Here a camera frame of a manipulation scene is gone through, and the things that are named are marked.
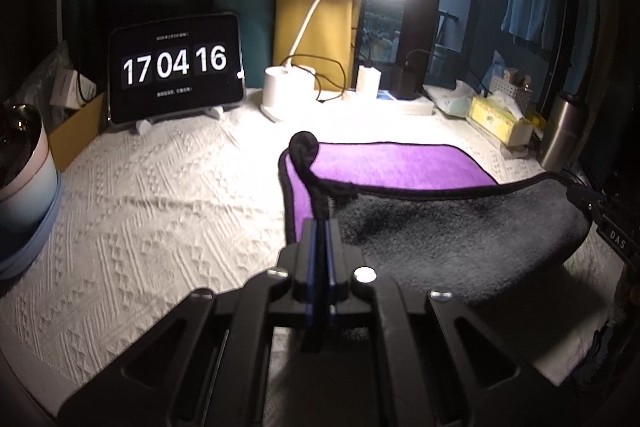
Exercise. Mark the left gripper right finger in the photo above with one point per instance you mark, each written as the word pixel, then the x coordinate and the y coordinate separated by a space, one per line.
pixel 436 363

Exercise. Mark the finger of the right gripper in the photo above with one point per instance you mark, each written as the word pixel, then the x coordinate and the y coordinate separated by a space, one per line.
pixel 584 197

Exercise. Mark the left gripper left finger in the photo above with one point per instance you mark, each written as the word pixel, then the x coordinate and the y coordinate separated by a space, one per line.
pixel 205 363

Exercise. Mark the purple and grey towel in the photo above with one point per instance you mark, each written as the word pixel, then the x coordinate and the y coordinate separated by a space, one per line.
pixel 429 216

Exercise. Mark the steel thermos bottle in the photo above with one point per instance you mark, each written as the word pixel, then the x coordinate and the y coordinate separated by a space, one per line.
pixel 562 132

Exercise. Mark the yellow tissue box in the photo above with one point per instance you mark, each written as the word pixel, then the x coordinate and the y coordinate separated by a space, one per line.
pixel 499 115

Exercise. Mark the white perforated basket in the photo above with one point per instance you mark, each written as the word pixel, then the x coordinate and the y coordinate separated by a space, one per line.
pixel 521 93

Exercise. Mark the leaf pattern tissue pack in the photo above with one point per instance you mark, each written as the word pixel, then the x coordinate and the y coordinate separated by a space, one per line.
pixel 457 102

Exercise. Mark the hanging light blue shirt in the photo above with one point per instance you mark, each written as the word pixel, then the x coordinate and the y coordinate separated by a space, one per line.
pixel 531 23

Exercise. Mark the black charger block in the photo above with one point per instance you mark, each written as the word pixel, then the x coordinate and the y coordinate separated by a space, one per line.
pixel 404 83

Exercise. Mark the white power strip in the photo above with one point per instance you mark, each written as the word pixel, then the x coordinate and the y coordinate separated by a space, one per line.
pixel 386 103

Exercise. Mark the white charger adapter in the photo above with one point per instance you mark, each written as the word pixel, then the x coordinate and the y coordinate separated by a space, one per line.
pixel 368 83

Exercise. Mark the white tablet stand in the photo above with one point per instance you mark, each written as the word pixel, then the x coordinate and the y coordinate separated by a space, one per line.
pixel 145 125

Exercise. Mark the pink blue gradient cup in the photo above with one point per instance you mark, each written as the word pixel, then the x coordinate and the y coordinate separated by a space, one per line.
pixel 29 178

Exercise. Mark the cardboard box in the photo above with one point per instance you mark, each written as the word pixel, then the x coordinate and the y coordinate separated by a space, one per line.
pixel 77 132

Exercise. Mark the white desk lamp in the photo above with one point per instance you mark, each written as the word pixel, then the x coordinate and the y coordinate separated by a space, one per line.
pixel 289 88

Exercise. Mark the tablet showing clock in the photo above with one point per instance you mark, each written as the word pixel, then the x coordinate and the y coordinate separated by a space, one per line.
pixel 174 67

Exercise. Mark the small white box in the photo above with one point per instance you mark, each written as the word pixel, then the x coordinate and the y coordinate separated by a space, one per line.
pixel 72 90

